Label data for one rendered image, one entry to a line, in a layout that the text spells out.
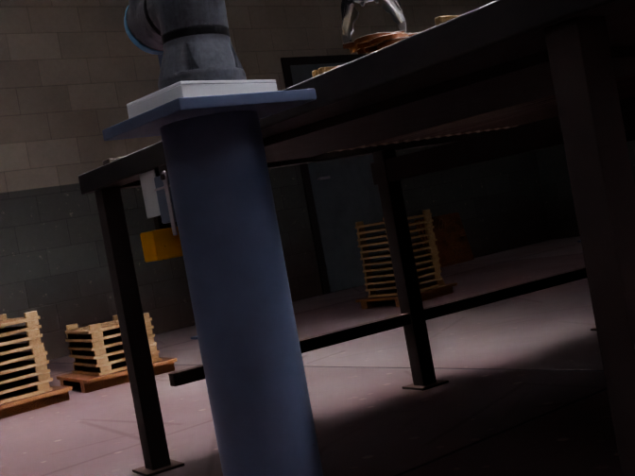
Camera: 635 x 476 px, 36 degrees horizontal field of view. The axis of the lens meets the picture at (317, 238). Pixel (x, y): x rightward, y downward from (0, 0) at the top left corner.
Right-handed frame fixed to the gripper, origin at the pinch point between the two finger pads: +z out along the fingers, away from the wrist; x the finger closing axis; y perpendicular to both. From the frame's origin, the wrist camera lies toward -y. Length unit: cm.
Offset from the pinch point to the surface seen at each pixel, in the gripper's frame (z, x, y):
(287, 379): 59, -18, 47
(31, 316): 55, -218, -221
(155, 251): 35, -71, -35
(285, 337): 53, -17, 46
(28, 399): 93, -221, -209
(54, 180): -30, -317, -457
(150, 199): 21, -72, -38
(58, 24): -148, -301, -477
